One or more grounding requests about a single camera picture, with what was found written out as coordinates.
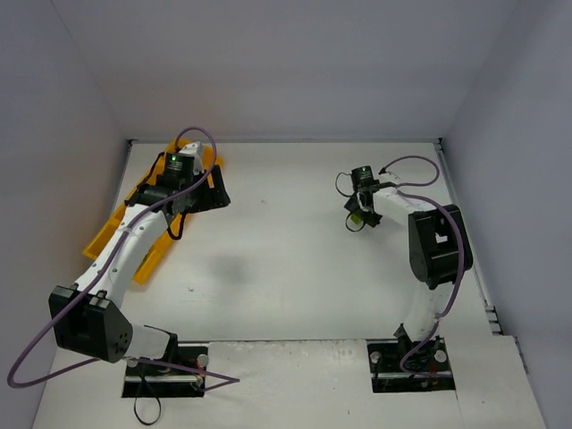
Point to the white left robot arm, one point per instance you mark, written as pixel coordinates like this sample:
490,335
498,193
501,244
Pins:
87,314

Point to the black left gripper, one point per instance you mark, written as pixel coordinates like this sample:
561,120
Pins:
214,189

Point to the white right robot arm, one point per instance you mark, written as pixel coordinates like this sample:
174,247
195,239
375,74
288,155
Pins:
439,253

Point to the yellow divided plastic tray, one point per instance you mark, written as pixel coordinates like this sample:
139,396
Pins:
137,236

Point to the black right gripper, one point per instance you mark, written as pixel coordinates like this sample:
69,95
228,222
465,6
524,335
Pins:
362,211

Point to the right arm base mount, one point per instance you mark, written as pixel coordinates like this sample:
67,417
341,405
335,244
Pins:
427,371

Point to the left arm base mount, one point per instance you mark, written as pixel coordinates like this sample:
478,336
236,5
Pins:
151,381

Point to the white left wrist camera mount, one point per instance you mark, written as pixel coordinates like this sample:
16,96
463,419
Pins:
192,157

